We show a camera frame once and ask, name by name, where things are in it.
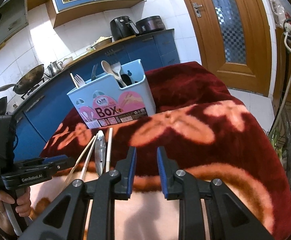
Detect white plastic bag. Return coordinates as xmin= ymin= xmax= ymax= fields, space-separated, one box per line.
xmin=267 ymin=0 xmax=286 ymax=27

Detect pale-tipped chopstick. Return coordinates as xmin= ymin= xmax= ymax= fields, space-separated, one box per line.
xmin=106 ymin=127 xmax=113 ymax=173

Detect metal kettle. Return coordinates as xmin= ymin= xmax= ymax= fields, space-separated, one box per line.
xmin=47 ymin=60 xmax=64 ymax=77

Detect dark rice cooker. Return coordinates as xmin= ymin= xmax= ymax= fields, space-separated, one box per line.
xmin=136 ymin=16 xmax=166 ymax=34

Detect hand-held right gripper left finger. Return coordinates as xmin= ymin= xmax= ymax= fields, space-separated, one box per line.
xmin=18 ymin=146 xmax=138 ymax=240

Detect white power cable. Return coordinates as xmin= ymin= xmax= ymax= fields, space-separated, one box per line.
xmin=273 ymin=21 xmax=291 ymax=133

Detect metal door handle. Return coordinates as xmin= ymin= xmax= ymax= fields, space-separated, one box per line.
xmin=192 ymin=2 xmax=203 ymax=18

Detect red floral blanket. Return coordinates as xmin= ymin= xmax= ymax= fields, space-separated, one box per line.
xmin=39 ymin=61 xmax=291 ymax=240

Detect wooden spoon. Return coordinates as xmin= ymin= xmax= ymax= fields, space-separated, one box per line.
xmin=101 ymin=60 xmax=127 ymax=88

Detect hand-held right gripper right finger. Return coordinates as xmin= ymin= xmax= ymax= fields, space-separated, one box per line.
xmin=157 ymin=146 xmax=276 ymax=240

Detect light blue utensil box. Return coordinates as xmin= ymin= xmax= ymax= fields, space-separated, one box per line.
xmin=67 ymin=59 xmax=156 ymax=130

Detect black air fryer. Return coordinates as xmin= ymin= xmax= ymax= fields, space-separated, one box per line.
xmin=110 ymin=16 xmax=140 ymax=42

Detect metal fork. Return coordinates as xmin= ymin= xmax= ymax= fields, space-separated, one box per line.
xmin=74 ymin=74 xmax=86 ymax=88
xmin=110 ymin=60 xmax=123 ymax=82

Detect range hood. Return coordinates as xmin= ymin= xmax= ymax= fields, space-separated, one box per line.
xmin=0 ymin=0 xmax=29 ymax=63

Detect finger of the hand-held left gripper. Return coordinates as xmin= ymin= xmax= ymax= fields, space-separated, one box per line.
xmin=18 ymin=157 xmax=76 ymax=178
xmin=39 ymin=156 xmax=69 ymax=162

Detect wooden door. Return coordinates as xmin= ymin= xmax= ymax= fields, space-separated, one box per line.
xmin=175 ymin=0 xmax=273 ymax=96

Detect basket of food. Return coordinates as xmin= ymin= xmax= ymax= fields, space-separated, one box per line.
xmin=93 ymin=36 xmax=114 ymax=48

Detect metal tongs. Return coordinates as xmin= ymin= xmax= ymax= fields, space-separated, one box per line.
xmin=95 ymin=130 xmax=106 ymax=177

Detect person's left hand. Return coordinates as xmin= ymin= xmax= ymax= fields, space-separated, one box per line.
xmin=0 ymin=186 xmax=32 ymax=236

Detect blue kitchen counter cabinet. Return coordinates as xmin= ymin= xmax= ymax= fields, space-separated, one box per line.
xmin=0 ymin=29 xmax=181 ymax=157

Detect black wok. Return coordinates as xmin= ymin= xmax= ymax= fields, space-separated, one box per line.
xmin=0 ymin=64 xmax=45 ymax=95

